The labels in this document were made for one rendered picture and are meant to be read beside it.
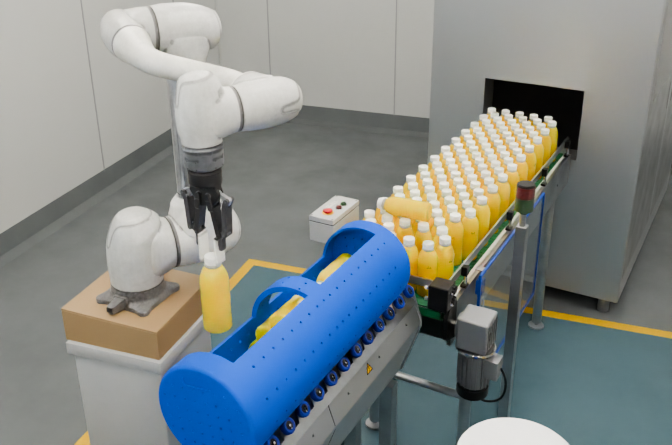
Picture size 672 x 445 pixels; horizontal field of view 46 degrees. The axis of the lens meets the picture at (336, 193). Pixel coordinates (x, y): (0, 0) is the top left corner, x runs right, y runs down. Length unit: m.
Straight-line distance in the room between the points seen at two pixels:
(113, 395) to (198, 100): 1.14
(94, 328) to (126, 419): 0.32
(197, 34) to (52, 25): 3.29
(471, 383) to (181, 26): 1.55
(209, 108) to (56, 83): 3.86
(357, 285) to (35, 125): 3.46
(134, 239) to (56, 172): 3.33
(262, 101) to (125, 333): 0.91
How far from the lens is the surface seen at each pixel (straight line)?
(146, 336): 2.32
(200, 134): 1.70
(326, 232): 2.86
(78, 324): 2.45
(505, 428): 2.05
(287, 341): 2.02
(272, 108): 1.74
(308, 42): 6.98
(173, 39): 2.21
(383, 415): 2.89
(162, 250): 2.33
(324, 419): 2.27
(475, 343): 2.77
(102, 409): 2.60
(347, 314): 2.20
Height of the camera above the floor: 2.35
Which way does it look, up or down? 24 degrees down
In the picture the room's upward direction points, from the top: 1 degrees counter-clockwise
